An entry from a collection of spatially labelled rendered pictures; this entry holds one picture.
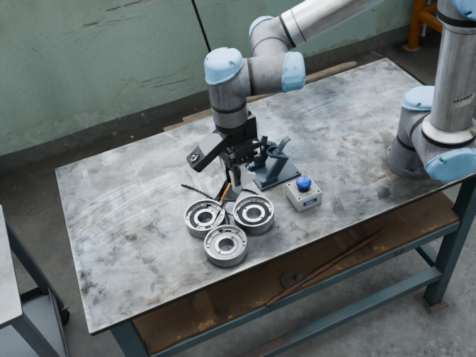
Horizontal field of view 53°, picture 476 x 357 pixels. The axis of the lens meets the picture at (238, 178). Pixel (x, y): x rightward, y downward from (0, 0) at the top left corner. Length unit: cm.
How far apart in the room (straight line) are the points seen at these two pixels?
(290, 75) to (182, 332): 78
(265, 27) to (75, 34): 167
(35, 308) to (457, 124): 159
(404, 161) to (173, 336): 79
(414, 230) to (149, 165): 84
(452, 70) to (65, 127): 223
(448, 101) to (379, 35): 237
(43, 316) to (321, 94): 130
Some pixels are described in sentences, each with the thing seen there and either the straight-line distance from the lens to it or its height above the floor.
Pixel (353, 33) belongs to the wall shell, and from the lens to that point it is 329.
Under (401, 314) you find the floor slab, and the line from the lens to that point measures 205.
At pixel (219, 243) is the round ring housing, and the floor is 82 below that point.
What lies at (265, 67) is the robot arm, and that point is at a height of 126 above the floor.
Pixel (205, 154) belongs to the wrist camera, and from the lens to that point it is 104.
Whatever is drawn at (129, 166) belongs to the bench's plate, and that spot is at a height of 80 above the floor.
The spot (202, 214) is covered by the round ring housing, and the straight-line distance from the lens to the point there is 126.
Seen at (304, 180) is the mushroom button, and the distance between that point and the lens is 124.
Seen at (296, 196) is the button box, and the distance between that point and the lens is 124.
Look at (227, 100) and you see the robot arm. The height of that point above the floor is 121.
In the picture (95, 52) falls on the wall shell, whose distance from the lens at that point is 266.
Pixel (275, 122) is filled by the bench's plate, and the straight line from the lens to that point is 153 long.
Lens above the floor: 176
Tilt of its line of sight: 45 degrees down
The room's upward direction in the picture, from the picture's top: 8 degrees counter-clockwise
